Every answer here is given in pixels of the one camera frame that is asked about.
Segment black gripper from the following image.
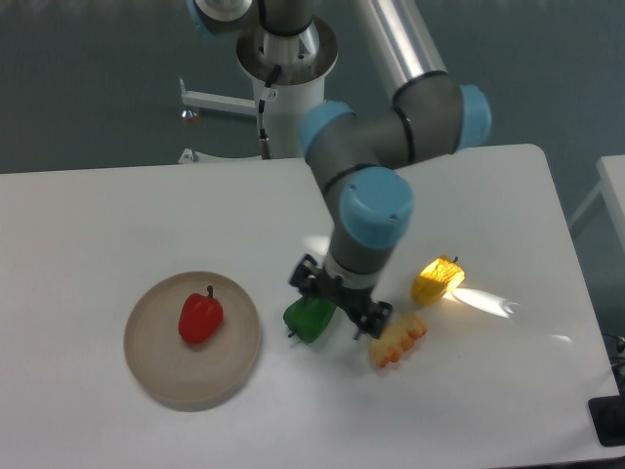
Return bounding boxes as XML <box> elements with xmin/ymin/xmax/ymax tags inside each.
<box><xmin>288</xmin><ymin>254</ymin><xmax>393</xmax><ymax>340</ymax></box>

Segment red toy bell pepper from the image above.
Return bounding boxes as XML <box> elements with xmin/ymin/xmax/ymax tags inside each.
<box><xmin>178</xmin><ymin>285</ymin><xmax>225</xmax><ymax>345</ymax></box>

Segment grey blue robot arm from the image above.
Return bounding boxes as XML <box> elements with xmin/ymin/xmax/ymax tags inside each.
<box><xmin>181</xmin><ymin>1</ymin><xmax>492</xmax><ymax>338</ymax></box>

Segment green toy bell pepper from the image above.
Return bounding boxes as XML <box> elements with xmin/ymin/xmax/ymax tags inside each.
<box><xmin>283</xmin><ymin>296</ymin><xmax>336</xmax><ymax>344</ymax></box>

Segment yellow toy bell pepper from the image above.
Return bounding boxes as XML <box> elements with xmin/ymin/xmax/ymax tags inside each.
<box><xmin>410</xmin><ymin>255</ymin><xmax>466</xmax><ymax>307</ymax></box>

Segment beige round plate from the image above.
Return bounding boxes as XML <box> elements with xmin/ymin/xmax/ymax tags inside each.
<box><xmin>123</xmin><ymin>272</ymin><xmax>261</xmax><ymax>411</ymax></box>

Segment yellow orange toy corn piece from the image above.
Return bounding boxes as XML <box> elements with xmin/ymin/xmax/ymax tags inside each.
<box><xmin>368</xmin><ymin>312</ymin><xmax>428</xmax><ymax>368</ymax></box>

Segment black box at table edge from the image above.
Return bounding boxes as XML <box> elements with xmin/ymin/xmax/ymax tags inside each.
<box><xmin>588</xmin><ymin>396</ymin><xmax>624</xmax><ymax>448</ymax></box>

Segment white side table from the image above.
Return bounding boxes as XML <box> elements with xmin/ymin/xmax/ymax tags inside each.
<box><xmin>567</xmin><ymin>155</ymin><xmax>625</xmax><ymax>244</ymax></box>

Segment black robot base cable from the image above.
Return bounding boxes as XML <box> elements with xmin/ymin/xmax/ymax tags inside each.
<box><xmin>257</xmin><ymin>63</ymin><xmax>283</xmax><ymax>160</ymax></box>

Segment black cables at right edge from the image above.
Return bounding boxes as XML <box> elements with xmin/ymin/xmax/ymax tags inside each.
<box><xmin>603</xmin><ymin>331</ymin><xmax>625</xmax><ymax>392</ymax></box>

